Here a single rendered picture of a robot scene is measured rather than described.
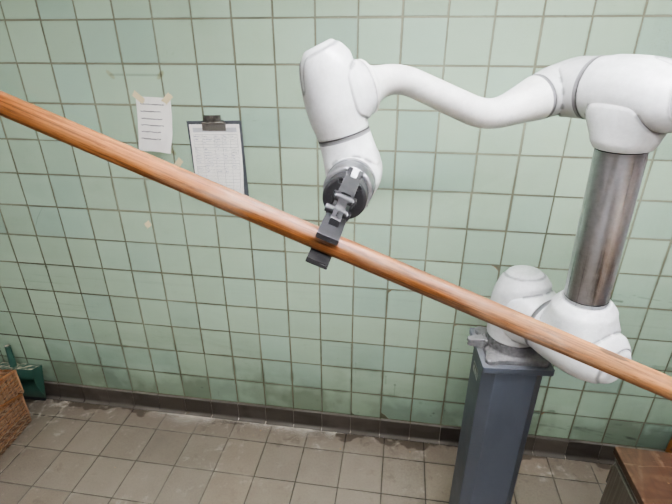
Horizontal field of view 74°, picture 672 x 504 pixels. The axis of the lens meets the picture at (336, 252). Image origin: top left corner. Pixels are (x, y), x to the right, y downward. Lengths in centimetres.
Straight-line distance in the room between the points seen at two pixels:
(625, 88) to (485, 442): 111
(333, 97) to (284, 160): 106
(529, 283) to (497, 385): 34
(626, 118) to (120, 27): 170
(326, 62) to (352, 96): 7
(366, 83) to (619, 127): 51
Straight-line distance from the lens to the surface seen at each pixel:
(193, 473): 248
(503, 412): 156
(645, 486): 189
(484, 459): 170
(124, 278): 241
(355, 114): 83
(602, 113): 107
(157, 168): 62
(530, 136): 183
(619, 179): 111
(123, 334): 261
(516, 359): 145
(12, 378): 289
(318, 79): 82
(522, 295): 134
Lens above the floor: 186
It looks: 25 degrees down
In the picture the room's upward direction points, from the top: straight up
